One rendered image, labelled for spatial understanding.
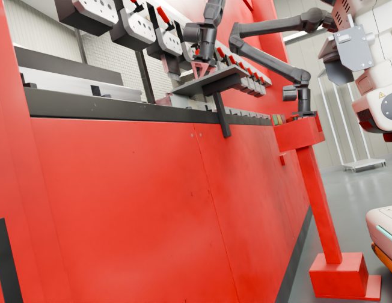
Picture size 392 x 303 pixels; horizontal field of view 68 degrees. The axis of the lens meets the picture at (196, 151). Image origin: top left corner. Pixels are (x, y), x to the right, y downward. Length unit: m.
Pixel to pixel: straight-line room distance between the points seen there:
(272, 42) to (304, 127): 2.15
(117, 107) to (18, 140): 0.32
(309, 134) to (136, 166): 0.88
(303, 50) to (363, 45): 4.51
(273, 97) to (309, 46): 2.63
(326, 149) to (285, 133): 4.23
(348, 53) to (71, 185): 1.05
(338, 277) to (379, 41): 0.96
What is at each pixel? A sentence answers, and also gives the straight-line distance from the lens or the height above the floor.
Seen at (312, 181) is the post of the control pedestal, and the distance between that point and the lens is 1.42.
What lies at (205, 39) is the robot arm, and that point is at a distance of 1.18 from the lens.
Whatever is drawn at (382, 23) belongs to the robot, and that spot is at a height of 1.04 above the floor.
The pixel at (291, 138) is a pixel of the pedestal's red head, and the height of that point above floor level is 0.71.
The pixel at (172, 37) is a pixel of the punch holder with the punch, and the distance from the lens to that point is 1.26.
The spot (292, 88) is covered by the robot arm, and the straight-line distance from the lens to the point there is 1.47.
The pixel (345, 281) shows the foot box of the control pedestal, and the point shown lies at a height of 0.08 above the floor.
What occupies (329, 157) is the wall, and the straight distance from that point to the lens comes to 5.58.
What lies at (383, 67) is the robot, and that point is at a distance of 1.29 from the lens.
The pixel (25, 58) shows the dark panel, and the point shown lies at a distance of 1.42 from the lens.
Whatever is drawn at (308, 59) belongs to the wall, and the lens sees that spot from 5.72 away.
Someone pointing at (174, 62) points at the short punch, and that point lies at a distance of 1.26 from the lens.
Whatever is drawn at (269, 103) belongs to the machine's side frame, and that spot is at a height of 1.14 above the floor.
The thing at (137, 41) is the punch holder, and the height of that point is 1.16.
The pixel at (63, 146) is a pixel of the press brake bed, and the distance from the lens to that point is 0.50.
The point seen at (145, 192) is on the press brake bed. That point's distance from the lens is 0.62.
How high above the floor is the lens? 0.70
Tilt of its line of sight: 2 degrees up
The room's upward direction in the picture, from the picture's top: 14 degrees counter-clockwise
